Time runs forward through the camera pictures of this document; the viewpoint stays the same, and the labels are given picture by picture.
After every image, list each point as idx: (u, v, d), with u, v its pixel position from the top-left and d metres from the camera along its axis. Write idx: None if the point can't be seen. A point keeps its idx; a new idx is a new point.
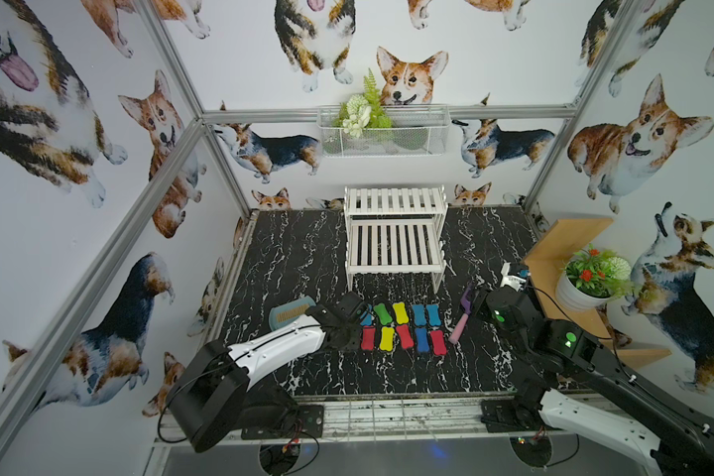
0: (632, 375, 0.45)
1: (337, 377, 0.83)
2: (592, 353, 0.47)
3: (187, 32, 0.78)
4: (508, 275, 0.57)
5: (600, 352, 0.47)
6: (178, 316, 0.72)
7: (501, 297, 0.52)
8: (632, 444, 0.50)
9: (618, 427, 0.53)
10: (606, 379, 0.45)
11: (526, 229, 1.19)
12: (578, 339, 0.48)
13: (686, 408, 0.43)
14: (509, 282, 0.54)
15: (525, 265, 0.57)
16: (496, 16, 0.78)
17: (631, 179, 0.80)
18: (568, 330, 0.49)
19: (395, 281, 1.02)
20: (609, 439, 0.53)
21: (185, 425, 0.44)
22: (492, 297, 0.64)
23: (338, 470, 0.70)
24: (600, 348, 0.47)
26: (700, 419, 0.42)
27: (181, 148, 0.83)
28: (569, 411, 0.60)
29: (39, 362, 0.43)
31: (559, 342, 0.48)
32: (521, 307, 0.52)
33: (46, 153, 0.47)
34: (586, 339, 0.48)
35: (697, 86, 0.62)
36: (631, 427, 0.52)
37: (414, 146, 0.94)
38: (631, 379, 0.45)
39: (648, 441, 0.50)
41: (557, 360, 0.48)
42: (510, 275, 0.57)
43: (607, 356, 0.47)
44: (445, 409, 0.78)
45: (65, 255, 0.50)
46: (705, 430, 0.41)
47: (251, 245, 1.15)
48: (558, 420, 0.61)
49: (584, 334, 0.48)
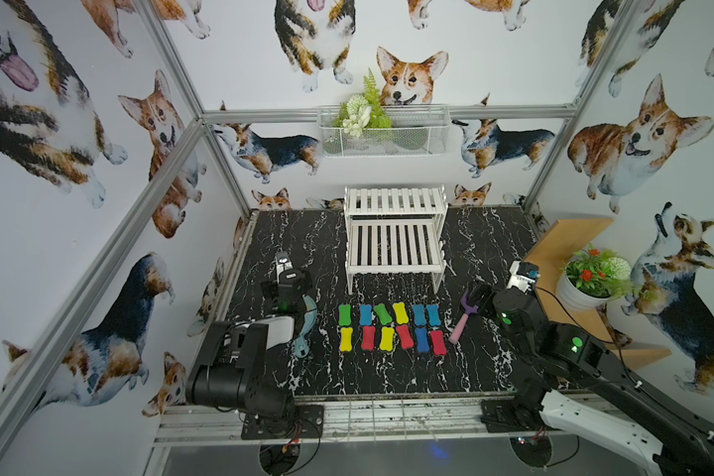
0: (639, 382, 0.45)
1: (337, 377, 0.83)
2: (596, 359, 0.46)
3: (187, 33, 0.78)
4: (517, 275, 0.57)
5: (607, 357, 0.47)
6: (178, 316, 0.72)
7: (510, 299, 0.51)
8: (634, 447, 0.51)
9: (621, 430, 0.53)
10: (611, 385, 0.45)
11: (526, 229, 1.19)
12: (585, 345, 0.48)
13: (690, 414, 0.43)
14: (517, 283, 0.53)
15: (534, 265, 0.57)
16: (496, 16, 0.78)
17: (631, 179, 0.80)
18: (574, 335, 0.49)
19: (395, 281, 1.02)
20: (607, 441, 0.54)
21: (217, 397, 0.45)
22: (500, 297, 0.62)
23: (338, 470, 0.70)
24: (606, 353, 0.47)
26: (704, 425, 0.42)
27: (181, 148, 0.83)
28: (570, 412, 0.60)
29: (40, 362, 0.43)
31: (565, 347, 0.48)
32: (529, 310, 0.51)
33: (46, 153, 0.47)
34: (592, 344, 0.48)
35: (697, 86, 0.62)
36: (634, 430, 0.53)
37: (414, 147, 0.94)
38: (638, 384, 0.45)
39: (649, 446, 0.50)
41: (563, 364, 0.47)
42: (519, 275, 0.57)
43: (612, 361, 0.46)
44: (445, 409, 0.78)
45: (65, 255, 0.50)
46: (709, 437, 0.41)
47: (251, 245, 1.15)
48: (558, 421, 0.61)
49: (589, 339, 0.48)
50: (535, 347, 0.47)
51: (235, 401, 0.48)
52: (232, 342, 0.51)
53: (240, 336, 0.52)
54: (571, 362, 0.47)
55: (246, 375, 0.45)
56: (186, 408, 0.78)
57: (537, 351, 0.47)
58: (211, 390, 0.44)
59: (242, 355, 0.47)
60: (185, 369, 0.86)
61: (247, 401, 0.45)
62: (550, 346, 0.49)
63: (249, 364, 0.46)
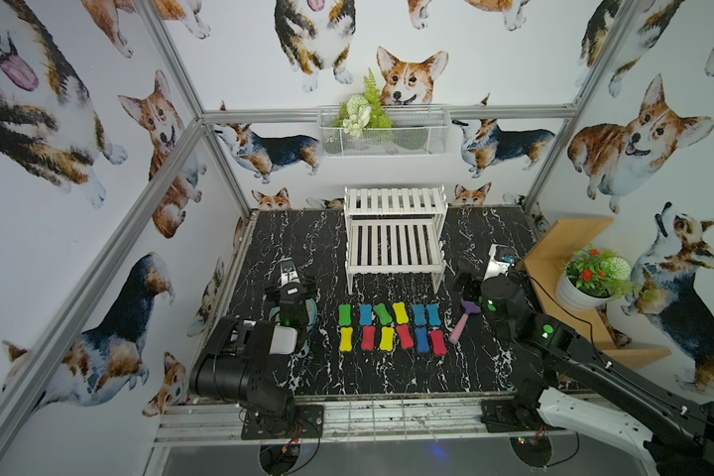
0: (608, 362, 0.47)
1: (337, 377, 0.83)
2: (568, 344, 0.49)
3: (187, 33, 0.78)
4: (495, 260, 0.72)
5: (577, 342, 0.49)
6: (178, 316, 0.72)
7: (497, 289, 0.52)
8: (626, 436, 0.50)
9: (612, 420, 0.53)
10: (581, 366, 0.48)
11: (526, 229, 1.19)
12: (555, 331, 0.51)
13: (664, 392, 0.44)
14: (496, 269, 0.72)
15: (508, 251, 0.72)
16: (496, 16, 0.78)
17: (631, 179, 0.80)
18: (547, 323, 0.52)
19: (395, 281, 1.02)
20: (603, 433, 0.53)
21: (218, 390, 0.46)
22: (488, 287, 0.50)
23: (338, 471, 0.70)
24: (577, 338, 0.50)
26: (678, 403, 0.42)
27: (181, 148, 0.83)
28: (566, 408, 0.60)
29: (41, 361, 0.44)
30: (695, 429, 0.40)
31: (538, 334, 0.51)
32: (515, 301, 0.52)
33: (46, 153, 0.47)
34: (563, 330, 0.51)
35: (697, 86, 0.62)
36: (625, 420, 0.52)
37: (414, 147, 0.94)
38: (607, 365, 0.47)
39: (640, 433, 0.49)
41: (537, 351, 0.50)
42: (497, 260, 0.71)
43: (583, 345, 0.49)
44: (445, 409, 0.78)
45: (65, 255, 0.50)
46: (686, 415, 0.41)
47: (251, 245, 1.15)
48: (553, 417, 0.62)
49: (560, 325, 0.51)
50: (515, 335, 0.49)
51: (237, 394, 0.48)
52: (239, 338, 0.53)
53: (246, 333, 0.53)
54: (543, 349, 0.50)
55: (248, 369, 0.45)
56: (186, 408, 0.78)
57: (516, 338, 0.54)
58: (213, 382, 0.45)
59: (247, 347, 0.48)
60: (185, 369, 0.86)
61: (248, 395, 0.46)
62: (529, 333, 0.52)
63: (251, 358, 0.47)
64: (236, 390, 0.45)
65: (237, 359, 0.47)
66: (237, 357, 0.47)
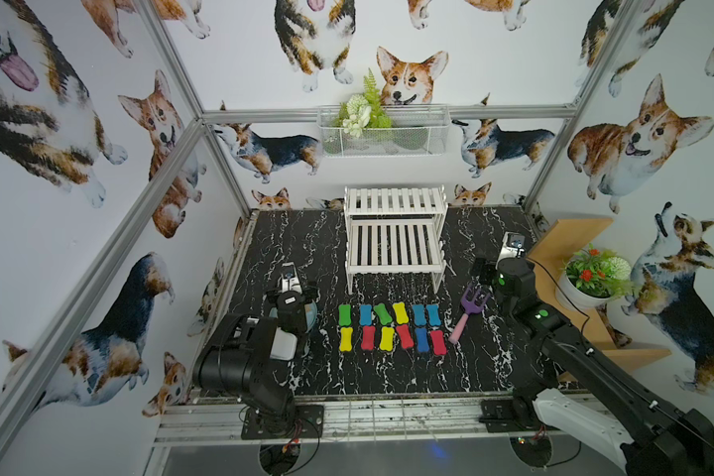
0: (590, 348, 0.50)
1: (337, 377, 0.83)
2: (558, 329, 0.53)
3: (187, 33, 0.78)
4: (507, 245, 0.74)
5: (567, 328, 0.53)
6: (178, 315, 0.72)
7: (512, 267, 0.58)
8: (608, 437, 0.49)
9: (599, 421, 0.53)
10: (561, 346, 0.52)
11: (526, 229, 1.19)
12: (550, 315, 0.55)
13: (642, 388, 0.44)
14: (507, 253, 0.69)
15: (518, 237, 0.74)
16: (496, 16, 0.78)
17: (631, 179, 0.80)
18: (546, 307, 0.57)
19: (395, 281, 1.02)
20: (587, 432, 0.53)
21: (222, 382, 0.46)
22: (502, 262, 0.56)
23: (338, 471, 0.70)
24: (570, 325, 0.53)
26: (652, 398, 0.43)
27: (181, 148, 0.83)
28: (560, 405, 0.60)
29: (40, 362, 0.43)
30: (659, 421, 0.41)
31: (534, 315, 0.56)
32: (523, 281, 0.58)
33: (47, 153, 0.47)
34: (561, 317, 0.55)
35: (697, 86, 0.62)
36: (614, 424, 0.51)
37: (414, 147, 0.94)
38: (589, 350, 0.50)
39: (622, 436, 0.48)
41: (529, 329, 0.56)
42: (508, 245, 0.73)
43: (572, 332, 0.52)
44: (445, 408, 0.78)
45: (65, 255, 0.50)
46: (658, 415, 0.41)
47: (251, 245, 1.15)
48: (543, 410, 0.63)
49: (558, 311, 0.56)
50: (514, 310, 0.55)
51: (240, 386, 0.46)
52: (242, 334, 0.54)
53: (250, 329, 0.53)
54: (533, 329, 0.56)
55: (251, 361, 0.46)
56: (186, 408, 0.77)
57: (514, 312, 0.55)
58: (217, 374, 0.46)
59: (251, 341, 0.49)
60: (185, 369, 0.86)
61: (252, 387, 0.46)
62: (528, 314, 0.57)
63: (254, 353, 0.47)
64: (241, 383, 0.46)
65: (240, 351, 0.47)
66: (240, 349, 0.48)
